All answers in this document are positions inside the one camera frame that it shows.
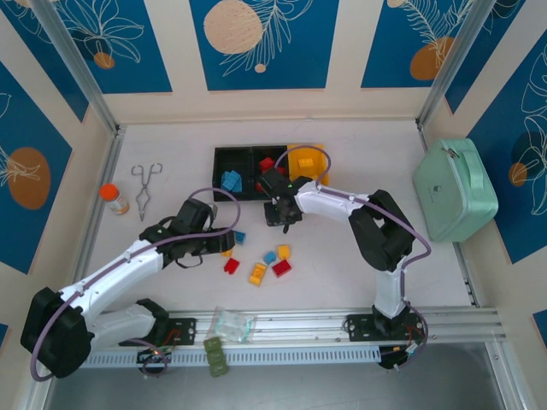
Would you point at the yellow lego brick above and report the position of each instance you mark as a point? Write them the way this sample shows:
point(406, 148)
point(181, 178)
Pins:
point(305, 162)
point(226, 253)
point(284, 251)
point(257, 273)

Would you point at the aluminium frame post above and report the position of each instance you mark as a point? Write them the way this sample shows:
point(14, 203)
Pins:
point(77, 64)
point(453, 64)

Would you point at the olive green rubber block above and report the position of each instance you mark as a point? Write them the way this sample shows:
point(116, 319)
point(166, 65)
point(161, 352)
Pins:
point(215, 355)
point(219, 368)
point(212, 343)

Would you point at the black plastic bin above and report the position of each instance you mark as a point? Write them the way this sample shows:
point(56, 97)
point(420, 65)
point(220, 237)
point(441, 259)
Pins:
point(226, 156)
point(256, 156)

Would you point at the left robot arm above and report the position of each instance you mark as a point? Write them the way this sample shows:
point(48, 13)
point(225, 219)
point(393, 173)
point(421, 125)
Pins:
point(111, 269)

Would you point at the blue small lego brick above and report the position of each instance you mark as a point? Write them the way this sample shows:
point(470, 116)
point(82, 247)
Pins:
point(269, 257)

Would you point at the mint green zip case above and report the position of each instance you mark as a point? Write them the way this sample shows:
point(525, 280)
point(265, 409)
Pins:
point(453, 192)

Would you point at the clear plastic bag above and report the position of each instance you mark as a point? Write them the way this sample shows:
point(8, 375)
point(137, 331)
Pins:
point(231, 325)

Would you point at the yellow plastic bin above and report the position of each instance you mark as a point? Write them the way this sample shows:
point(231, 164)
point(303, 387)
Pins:
point(299, 151)

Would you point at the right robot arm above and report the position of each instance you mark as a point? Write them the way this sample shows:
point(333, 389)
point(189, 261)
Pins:
point(333, 205)

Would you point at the blue long lego brick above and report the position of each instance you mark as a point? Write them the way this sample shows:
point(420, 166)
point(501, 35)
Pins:
point(225, 179)
point(236, 182)
point(239, 237)

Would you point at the metal forceps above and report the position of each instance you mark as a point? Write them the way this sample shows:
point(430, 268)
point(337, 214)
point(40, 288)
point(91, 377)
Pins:
point(141, 196)

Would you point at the orange capped small bottle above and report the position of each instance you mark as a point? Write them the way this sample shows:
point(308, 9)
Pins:
point(114, 198)

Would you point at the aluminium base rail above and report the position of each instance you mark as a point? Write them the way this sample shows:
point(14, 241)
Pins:
point(299, 329)

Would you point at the red lego brick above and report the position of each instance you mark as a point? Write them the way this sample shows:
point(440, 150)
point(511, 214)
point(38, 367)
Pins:
point(231, 265)
point(281, 267)
point(281, 172)
point(267, 164)
point(259, 187)

